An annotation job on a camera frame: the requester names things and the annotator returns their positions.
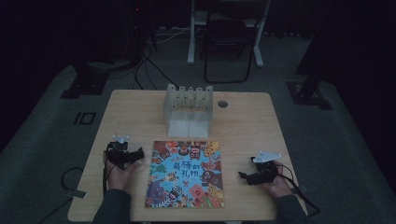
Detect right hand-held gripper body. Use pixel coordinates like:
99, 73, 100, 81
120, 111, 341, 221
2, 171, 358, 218
248, 150, 283, 187

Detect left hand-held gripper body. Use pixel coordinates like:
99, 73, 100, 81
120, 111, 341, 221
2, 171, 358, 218
104, 134, 135, 171

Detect colourful picture book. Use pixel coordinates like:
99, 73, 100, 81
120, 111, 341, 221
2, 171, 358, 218
144, 140, 226, 209

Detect person's right hand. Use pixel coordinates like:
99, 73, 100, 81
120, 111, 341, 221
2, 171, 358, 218
261, 160, 294, 199

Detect person's left hand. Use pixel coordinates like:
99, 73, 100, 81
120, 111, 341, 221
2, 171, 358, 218
106, 160, 140, 191

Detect grey tape piece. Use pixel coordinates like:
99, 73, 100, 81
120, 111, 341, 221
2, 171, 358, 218
64, 189, 88, 200

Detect clear acrylic book rack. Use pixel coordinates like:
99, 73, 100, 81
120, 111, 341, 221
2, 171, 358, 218
163, 83, 215, 139

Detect black stand base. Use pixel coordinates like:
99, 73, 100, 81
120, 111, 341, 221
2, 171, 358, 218
285, 55, 333, 111
60, 61, 110, 100

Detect grey round stand base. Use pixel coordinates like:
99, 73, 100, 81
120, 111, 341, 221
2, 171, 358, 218
86, 60, 134, 74

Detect black folding chair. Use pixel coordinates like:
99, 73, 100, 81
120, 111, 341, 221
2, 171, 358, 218
203, 0, 254, 85

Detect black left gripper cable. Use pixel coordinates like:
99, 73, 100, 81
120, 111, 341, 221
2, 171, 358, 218
102, 148, 117, 198

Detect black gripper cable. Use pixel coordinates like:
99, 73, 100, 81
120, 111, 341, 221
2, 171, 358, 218
102, 148, 117, 198
278, 163, 321, 218

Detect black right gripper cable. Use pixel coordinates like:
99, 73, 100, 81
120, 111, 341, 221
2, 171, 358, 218
278, 163, 321, 218

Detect black floor cable loop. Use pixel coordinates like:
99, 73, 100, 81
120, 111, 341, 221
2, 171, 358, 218
60, 166, 85, 191

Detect black floor cables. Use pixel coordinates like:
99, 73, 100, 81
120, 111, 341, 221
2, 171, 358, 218
132, 43, 180, 91

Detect white desk frame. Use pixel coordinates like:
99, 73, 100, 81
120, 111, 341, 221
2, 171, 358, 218
187, 0, 273, 68

